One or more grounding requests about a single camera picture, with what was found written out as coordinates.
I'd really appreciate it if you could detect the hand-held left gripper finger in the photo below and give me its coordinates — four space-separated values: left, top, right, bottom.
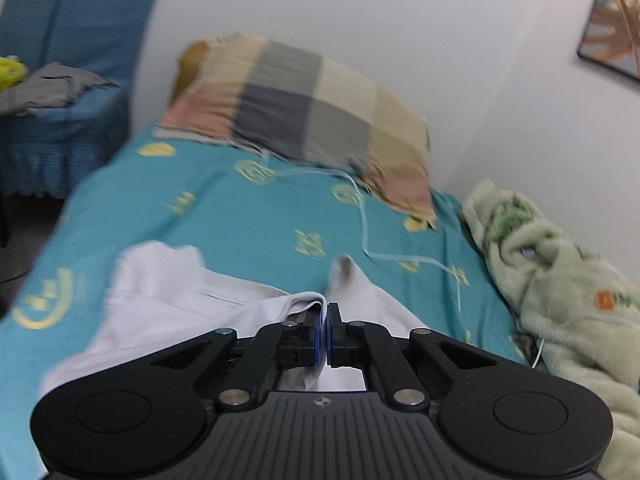
145 310 327 407
327 304 502 408

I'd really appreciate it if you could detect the white garment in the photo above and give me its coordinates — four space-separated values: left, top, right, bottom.
40 242 437 397

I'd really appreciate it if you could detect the teal printed bed sheet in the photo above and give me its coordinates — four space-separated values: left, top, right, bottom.
0 125 531 480

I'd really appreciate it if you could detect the checked pillow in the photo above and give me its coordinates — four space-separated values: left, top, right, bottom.
155 35 439 227

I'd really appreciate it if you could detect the green fleece blanket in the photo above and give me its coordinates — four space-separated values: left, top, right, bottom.
460 179 640 480

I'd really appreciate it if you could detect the grey cloth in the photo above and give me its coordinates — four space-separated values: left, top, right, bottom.
0 62 119 117

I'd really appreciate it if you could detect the blue covered chair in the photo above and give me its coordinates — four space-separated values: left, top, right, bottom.
0 0 172 197

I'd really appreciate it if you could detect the yellow-green plush toy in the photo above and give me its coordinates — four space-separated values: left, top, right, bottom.
0 55 27 92

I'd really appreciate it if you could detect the white cable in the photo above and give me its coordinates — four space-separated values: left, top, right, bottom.
260 152 473 313

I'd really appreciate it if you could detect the framed wall picture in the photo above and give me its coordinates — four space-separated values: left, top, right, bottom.
576 0 640 82

